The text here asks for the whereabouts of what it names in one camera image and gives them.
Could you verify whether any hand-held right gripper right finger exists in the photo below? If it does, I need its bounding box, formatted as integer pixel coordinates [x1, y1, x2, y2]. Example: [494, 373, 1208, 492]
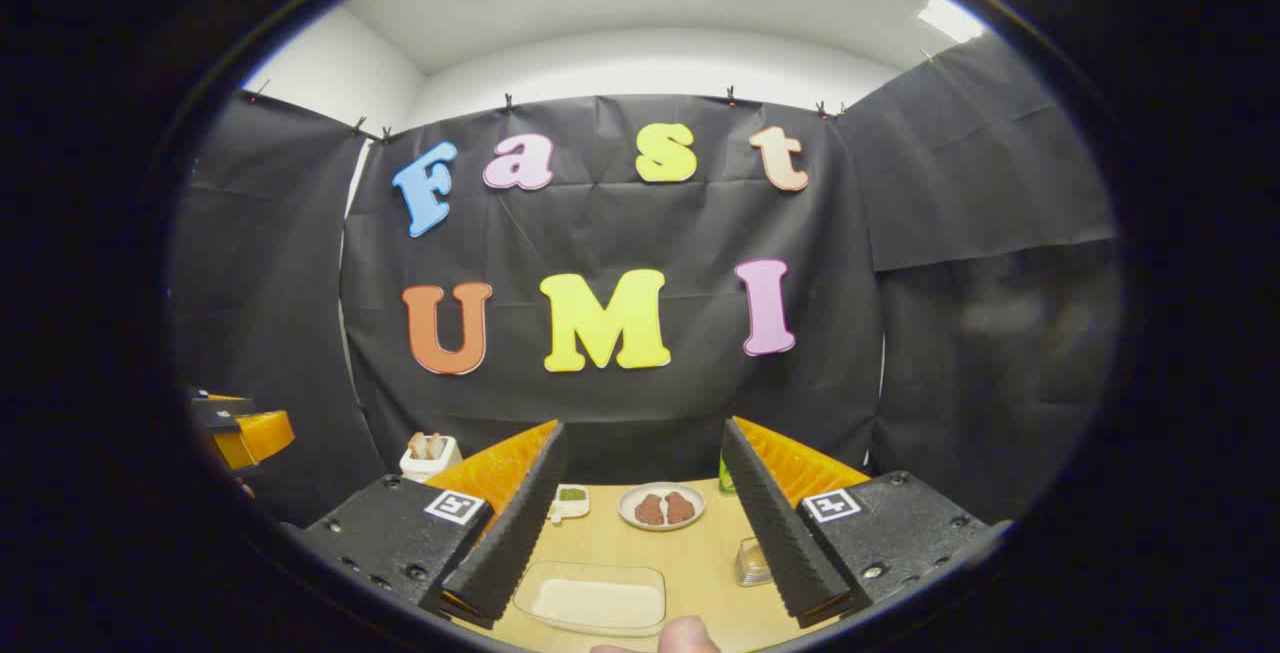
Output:
[720, 417, 991, 629]

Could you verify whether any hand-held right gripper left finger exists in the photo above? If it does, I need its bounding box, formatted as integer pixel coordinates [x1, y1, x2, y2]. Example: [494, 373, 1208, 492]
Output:
[300, 420, 569, 631]

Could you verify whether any clear wire chopstick holder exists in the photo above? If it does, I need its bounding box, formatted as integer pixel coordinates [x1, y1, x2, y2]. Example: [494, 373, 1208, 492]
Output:
[735, 537, 776, 588]

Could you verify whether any clear tray of rice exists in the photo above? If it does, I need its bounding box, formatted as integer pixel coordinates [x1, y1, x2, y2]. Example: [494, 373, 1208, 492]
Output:
[512, 561, 668, 637]

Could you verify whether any white divided bean dish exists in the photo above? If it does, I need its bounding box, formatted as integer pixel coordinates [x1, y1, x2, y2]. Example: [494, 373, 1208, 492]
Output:
[548, 485, 591, 525]

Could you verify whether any white toaster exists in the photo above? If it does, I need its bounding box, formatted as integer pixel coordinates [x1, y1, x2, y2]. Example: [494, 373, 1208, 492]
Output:
[400, 431, 463, 482]

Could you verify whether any white round plate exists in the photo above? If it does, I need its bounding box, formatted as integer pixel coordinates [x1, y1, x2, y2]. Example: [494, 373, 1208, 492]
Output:
[617, 482, 706, 532]

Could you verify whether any black backdrop cloth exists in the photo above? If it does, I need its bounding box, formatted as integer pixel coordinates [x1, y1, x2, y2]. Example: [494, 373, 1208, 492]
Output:
[170, 33, 1121, 526]

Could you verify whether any ceiling light panel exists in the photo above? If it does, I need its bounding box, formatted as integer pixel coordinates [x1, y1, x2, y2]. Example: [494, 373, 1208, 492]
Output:
[918, 0, 987, 44]

